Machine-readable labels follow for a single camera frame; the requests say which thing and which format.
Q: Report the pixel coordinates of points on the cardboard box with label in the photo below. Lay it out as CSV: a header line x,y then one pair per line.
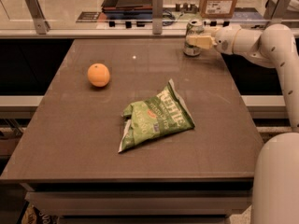
x,y
217,9

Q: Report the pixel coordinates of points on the right metal glass bracket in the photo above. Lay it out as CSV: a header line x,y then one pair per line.
x,y
282,11

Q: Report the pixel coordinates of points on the green kettle chips bag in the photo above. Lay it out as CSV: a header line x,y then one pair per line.
x,y
158,116

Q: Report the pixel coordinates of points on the orange fruit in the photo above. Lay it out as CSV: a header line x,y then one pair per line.
x,y
98,74

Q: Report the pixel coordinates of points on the metal glass bracket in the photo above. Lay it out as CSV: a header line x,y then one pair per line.
x,y
157,17
40,23
282,11

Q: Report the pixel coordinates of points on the snack bag under table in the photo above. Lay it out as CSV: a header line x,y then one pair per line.
x,y
34,216

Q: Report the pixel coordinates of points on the middle metal glass bracket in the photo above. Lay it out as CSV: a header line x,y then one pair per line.
x,y
157,17

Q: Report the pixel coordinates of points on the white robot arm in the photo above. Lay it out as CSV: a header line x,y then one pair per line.
x,y
275,197

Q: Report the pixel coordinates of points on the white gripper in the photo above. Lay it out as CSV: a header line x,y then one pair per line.
x,y
222,40

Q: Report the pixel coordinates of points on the left metal glass bracket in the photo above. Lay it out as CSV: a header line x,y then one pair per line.
x,y
40,23

